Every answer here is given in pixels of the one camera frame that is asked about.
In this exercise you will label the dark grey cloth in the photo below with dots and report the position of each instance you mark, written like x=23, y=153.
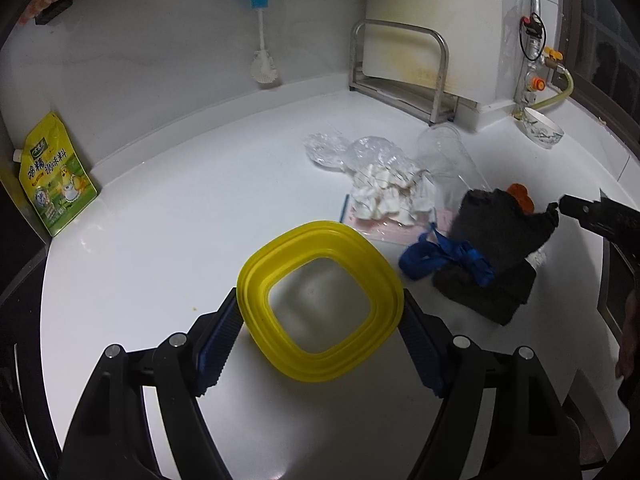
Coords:
x=495, y=230

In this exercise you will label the pink zip bag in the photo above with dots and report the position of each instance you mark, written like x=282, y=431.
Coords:
x=380, y=233

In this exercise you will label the dark window frame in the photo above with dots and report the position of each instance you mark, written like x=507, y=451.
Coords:
x=600, y=20

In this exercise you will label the person's right hand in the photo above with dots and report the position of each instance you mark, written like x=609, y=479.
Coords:
x=629, y=350

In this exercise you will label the orange bottle cap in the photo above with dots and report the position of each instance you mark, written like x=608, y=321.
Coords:
x=520, y=195

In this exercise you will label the black gas stove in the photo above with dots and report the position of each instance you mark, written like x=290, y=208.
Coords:
x=617, y=285

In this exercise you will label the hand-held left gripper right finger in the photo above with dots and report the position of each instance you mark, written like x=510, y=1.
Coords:
x=421, y=346

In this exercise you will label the yellow plastic container lid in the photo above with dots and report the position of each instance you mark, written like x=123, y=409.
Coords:
x=257, y=272

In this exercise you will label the white patterned bowl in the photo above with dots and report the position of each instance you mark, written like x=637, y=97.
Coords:
x=542, y=127

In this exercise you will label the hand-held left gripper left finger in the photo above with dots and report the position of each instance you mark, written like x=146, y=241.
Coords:
x=217, y=341

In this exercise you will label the white cutting board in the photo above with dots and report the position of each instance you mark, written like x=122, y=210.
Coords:
x=425, y=5

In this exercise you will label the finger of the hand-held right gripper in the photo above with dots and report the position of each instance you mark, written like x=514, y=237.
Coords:
x=585, y=208

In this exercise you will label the clear plastic bag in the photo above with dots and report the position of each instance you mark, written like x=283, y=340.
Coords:
x=325, y=147

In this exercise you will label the crumpled white tissue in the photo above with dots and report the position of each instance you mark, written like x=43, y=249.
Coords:
x=380, y=200

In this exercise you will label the clear plastic cup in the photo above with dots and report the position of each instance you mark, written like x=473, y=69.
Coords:
x=440, y=150

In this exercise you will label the stainless steel rack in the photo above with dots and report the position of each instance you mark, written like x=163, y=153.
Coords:
x=395, y=94

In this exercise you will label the blue ribbon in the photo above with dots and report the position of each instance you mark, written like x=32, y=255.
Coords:
x=420, y=260

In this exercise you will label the yellow seasoning pouch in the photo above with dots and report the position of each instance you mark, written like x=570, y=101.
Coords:
x=50, y=175

